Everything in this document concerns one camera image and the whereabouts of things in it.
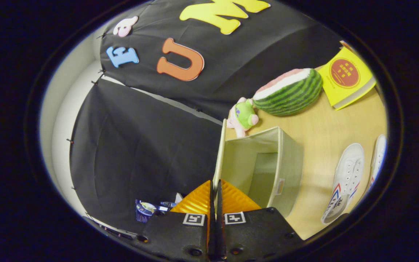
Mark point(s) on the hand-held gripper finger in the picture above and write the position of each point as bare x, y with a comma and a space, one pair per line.
219, 218
212, 218

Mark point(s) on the beige fabric storage box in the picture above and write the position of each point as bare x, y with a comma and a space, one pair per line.
289, 163

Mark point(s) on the white canvas shoe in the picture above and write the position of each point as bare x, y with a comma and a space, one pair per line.
376, 160
347, 174

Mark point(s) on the blue printed packet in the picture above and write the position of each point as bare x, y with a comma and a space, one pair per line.
146, 209

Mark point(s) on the pink and green plush toy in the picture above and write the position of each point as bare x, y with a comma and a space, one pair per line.
244, 116

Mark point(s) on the watermelon slice plush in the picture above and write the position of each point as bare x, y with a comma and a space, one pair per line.
289, 94

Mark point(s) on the yellow book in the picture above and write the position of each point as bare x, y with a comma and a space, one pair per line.
346, 76

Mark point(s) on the tan book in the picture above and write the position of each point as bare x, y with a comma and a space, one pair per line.
346, 45

